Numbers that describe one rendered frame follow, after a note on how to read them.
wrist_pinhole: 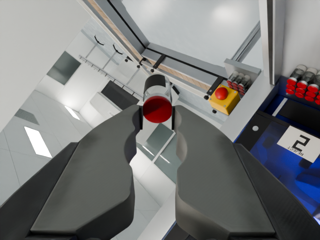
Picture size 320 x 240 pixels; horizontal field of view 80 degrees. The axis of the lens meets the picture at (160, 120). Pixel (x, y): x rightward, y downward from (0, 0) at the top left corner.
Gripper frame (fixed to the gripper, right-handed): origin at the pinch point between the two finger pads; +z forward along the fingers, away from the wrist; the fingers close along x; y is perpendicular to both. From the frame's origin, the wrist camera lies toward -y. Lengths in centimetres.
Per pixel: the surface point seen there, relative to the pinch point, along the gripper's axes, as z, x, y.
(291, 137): 29, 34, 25
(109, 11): 92, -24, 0
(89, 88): 802, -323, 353
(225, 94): 44, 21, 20
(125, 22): 98, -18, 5
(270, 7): 31.0, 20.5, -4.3
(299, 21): 30.4, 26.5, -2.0
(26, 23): 122, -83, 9
